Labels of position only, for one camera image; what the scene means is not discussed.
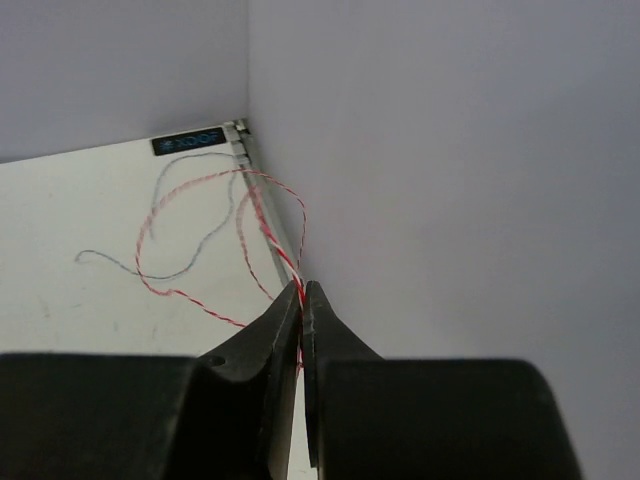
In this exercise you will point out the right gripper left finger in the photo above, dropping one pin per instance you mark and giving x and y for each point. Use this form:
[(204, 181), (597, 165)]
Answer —
[(226, 414)]

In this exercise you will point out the right blue corner label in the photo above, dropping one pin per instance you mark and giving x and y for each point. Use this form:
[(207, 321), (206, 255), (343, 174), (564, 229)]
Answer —
[(178, 143)]

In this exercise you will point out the aluminium rail frame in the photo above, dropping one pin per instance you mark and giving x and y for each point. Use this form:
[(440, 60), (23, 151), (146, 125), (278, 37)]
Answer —
[(256, 211)]

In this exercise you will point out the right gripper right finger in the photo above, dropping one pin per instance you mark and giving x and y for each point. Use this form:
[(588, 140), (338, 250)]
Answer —
[(369, 417)]

